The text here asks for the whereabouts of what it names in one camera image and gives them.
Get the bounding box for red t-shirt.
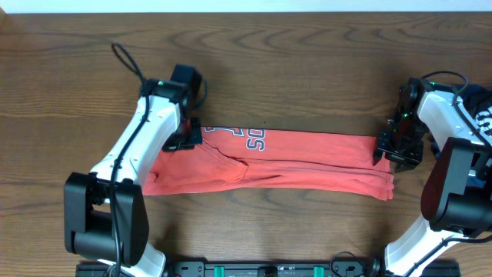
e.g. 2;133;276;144
143;127;394;201

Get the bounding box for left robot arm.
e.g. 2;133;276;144
64;78;202;276

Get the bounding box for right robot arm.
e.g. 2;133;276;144
368;77;491;276

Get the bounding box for navy blue t-shirt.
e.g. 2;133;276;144
430;84;492;159

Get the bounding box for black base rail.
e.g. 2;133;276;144
75;261;461;277

